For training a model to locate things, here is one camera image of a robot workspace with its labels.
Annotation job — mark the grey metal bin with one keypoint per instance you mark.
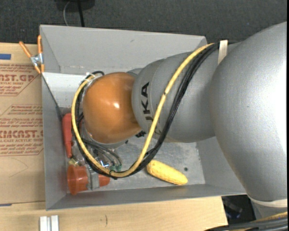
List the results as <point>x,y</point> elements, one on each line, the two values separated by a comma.
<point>115,46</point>

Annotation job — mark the brown cardboard board, red print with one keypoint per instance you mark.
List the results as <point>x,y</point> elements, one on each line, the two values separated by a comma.
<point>17,172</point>

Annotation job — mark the orange-red plastic cup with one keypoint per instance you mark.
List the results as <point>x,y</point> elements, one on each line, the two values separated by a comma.
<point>76,179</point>

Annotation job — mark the red long tapered object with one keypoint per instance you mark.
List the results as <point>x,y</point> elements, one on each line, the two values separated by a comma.
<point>67,129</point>

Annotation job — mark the yellow toy corn cob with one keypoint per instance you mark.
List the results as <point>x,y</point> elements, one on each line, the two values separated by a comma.
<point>167,172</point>

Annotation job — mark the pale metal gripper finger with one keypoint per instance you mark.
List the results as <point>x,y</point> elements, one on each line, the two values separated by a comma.
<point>93,179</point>

